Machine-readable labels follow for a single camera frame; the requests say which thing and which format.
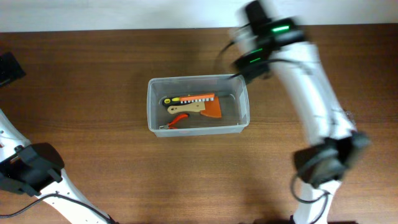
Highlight yellow black handle file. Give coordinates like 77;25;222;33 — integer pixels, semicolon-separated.
161;91;232;107

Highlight orange tool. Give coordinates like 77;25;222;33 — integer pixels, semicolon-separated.
180;93;215;103

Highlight small red cutting pliers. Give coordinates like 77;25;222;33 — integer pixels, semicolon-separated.
159;113;190;129

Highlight wooden handle orange scraper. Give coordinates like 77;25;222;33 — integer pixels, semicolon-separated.
167;97;222;118

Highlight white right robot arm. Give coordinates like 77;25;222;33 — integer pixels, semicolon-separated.
232;1;370;224

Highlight clear plastic storage box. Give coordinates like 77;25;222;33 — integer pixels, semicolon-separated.
147;74;250;138

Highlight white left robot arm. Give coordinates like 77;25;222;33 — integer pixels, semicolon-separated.
1;113;116;223

